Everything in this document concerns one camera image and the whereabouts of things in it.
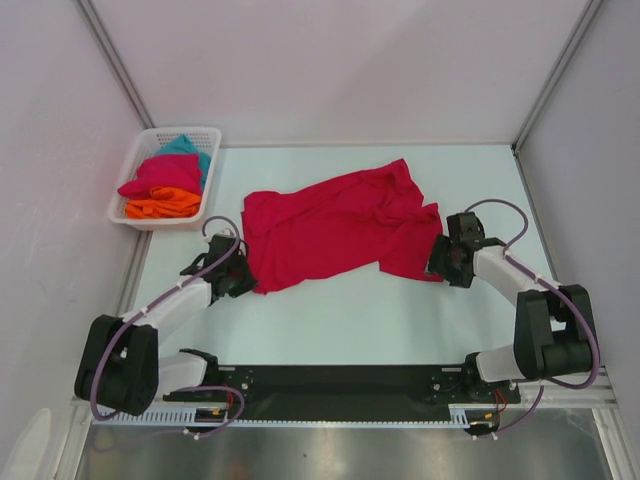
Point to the teal t shirt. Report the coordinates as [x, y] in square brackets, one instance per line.
[183, 145]

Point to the magenta t shirt in basket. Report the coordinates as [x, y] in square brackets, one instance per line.
[168, 170]

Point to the crimson red t shirt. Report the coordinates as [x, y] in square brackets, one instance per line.
[341, 224]

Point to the white slotted cable duct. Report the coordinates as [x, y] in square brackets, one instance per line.
[182, 416]

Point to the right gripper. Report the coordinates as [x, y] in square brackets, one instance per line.
[436, 263]

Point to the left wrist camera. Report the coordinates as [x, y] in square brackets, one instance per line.
[223, 239]

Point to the white plastic laundry basket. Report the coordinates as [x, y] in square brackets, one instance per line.
[207, 139]

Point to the orange t shirt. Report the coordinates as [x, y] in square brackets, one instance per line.
[164, 203]

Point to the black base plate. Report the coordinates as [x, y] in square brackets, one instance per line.
[374, 393]

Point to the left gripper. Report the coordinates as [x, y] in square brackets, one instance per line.
[249, 282]

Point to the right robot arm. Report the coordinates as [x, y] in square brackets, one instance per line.
[554, 336]

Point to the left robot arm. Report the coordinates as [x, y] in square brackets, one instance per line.
[121, 369]

